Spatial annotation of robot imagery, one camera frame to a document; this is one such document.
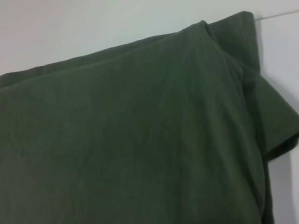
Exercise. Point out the dark green shirt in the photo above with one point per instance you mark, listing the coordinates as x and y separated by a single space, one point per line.
140 128

